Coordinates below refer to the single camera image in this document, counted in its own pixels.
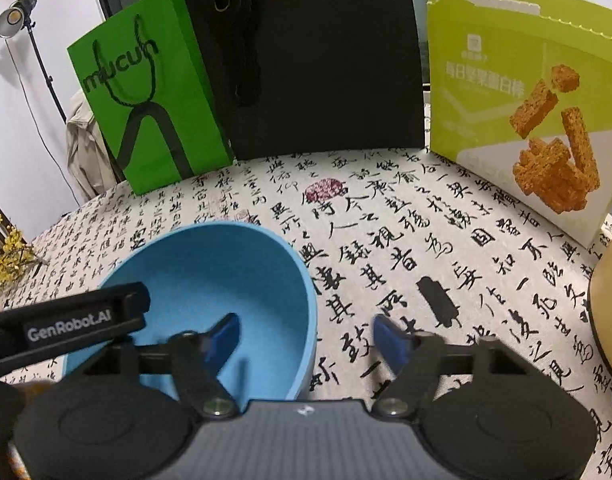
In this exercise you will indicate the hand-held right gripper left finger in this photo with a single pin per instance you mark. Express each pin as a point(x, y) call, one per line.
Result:
point(226, 330)

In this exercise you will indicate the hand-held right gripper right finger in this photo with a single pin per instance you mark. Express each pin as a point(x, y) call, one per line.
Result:
point(388, 340)

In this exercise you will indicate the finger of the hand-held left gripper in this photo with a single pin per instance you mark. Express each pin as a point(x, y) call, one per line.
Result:
point(133, 305)

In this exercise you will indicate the blue bowl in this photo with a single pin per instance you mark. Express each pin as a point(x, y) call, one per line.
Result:
point(211, 280)

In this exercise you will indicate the yellow flower branch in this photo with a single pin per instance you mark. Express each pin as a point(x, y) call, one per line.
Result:
point(8, 255)

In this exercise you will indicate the beige jacket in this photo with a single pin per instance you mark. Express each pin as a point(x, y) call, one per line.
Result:
point(86, 160)

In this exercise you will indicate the green paper bag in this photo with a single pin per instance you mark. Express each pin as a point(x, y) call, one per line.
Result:
point(196, 110)

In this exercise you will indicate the gold thermos jug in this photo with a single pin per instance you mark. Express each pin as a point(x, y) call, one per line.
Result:
point(611, 310)

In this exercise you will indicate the yellow-green snack box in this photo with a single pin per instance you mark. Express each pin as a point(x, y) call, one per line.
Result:
point(486, 125)

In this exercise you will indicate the black paper bag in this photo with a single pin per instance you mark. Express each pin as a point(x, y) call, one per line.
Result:
point(336, 60)

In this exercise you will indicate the studio lamp on stand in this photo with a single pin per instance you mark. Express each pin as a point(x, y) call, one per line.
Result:
point(11, 17)

